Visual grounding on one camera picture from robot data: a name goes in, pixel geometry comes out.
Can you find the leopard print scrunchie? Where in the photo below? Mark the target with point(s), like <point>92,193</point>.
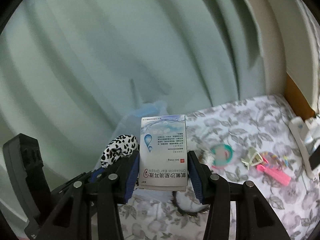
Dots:
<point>122,146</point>

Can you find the green curtain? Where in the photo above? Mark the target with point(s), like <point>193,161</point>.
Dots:
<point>72,69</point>

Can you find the cotton swab bag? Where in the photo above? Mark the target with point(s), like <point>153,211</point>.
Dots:
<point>205,156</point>

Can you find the teal ring pack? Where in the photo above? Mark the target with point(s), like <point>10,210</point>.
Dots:
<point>222,155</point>

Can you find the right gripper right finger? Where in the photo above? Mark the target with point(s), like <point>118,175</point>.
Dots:
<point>255,217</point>

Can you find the pink hair roller clip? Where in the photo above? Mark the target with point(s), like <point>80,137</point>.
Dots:
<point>276,174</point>

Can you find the beige claw hair clip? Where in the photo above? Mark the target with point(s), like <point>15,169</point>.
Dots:
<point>252,159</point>

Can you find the ear drops box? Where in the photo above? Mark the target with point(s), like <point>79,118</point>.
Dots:
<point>163,153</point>

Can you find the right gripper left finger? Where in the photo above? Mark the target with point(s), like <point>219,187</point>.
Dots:
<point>117,187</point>

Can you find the floral blanket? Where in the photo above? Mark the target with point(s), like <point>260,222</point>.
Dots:
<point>261,123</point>

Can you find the white power strip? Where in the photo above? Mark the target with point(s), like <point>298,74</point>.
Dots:
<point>295,126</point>

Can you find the white charger plug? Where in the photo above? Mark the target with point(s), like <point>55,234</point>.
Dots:
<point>311,129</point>

